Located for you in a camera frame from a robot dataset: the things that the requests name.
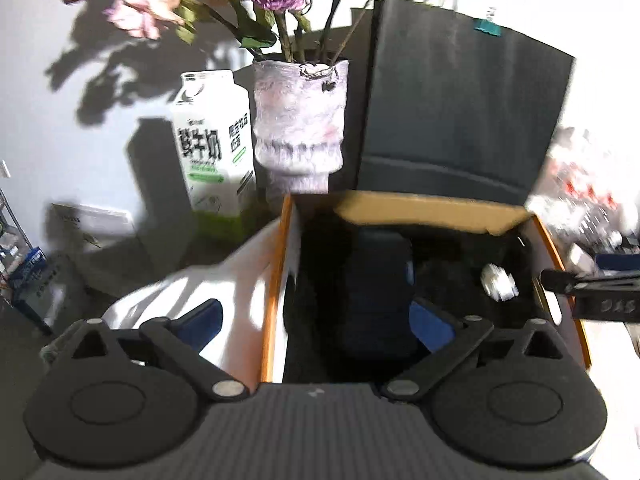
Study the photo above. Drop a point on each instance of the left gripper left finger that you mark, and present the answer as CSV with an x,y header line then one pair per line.
x,y
178,343

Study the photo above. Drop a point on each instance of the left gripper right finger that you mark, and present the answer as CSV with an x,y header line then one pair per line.
x,y
449,340

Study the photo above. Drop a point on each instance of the silver foil ball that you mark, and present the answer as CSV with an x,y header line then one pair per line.
x,y
497,284

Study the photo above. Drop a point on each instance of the navy blue pouch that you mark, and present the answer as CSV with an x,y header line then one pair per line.
x,y
379,286

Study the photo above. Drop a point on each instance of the white fluffy blanket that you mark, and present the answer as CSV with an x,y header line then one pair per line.
x,y
240,283

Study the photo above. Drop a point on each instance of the pack of water bottles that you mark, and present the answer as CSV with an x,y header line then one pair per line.
x,y
587,193

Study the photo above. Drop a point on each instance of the red orange cardboard box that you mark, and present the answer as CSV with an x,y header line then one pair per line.
x,y
347,266

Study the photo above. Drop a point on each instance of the blue white boxes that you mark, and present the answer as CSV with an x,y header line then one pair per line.
x,y
30,287

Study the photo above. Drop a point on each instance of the white green milk carton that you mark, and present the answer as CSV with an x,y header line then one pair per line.
x,y
213,136

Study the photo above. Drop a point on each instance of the black paper shopping bag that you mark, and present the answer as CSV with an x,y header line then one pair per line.
x,y
453,111

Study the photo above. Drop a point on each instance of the frosted glass flower vase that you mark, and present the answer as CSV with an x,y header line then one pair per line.
x,y
299,124

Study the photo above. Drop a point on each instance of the teal binder clip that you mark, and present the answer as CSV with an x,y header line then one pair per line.
x,y
488,25

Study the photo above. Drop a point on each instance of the white board leaning on wall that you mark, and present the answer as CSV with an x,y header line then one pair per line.
x,y
82,229

